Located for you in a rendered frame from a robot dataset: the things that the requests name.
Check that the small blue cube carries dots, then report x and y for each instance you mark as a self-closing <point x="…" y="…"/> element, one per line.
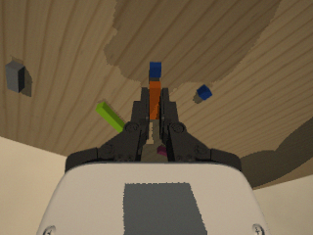
<point x="155" y="69"/>
<point x="204" y="92"/>

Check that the lime green rod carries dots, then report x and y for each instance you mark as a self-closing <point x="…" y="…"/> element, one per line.
<point x="110" y="116"/>

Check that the orange rod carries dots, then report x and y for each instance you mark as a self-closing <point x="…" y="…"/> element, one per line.
<point x="154" y="99"/>

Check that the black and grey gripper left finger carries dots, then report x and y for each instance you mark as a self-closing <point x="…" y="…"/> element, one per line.
<point x="127" y="145"/>

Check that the pink rod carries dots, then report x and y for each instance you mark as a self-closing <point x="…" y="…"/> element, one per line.
<point x="161" y="150"/>

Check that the grey rectangular block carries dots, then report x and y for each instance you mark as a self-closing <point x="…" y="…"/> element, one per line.
<point x="15" y="76"/>

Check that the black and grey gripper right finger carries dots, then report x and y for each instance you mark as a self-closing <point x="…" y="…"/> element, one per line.
<point x="181" y="146"/>

